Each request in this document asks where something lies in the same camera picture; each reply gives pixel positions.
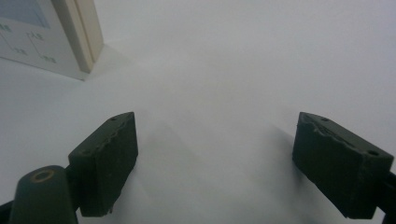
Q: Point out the clear acrylic magazine rack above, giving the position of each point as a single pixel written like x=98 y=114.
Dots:
x=85 y=31

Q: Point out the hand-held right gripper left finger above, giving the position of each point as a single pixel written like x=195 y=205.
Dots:
x=102 y=168

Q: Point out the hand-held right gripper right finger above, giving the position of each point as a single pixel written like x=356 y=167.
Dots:
x=336 y=161

